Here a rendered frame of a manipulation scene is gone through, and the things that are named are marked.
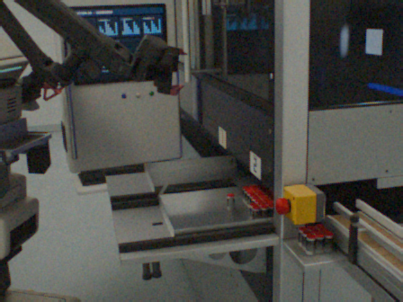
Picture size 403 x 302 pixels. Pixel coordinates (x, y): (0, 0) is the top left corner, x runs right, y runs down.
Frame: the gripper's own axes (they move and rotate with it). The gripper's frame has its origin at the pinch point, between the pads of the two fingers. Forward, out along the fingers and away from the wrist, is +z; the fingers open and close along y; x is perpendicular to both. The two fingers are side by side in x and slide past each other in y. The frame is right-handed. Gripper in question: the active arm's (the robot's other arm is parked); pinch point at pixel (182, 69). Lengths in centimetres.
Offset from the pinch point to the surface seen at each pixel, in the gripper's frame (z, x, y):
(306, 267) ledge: -21, 58, 35
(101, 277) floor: 59, -90, 133
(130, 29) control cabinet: 30, -52, -8
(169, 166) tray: 16.6, -14.5, 38.0
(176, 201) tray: -8.1, 9.2, 38.0
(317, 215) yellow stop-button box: -16, 56, 24
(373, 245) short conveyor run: -14, 69, 28
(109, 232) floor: 105, -132, 134
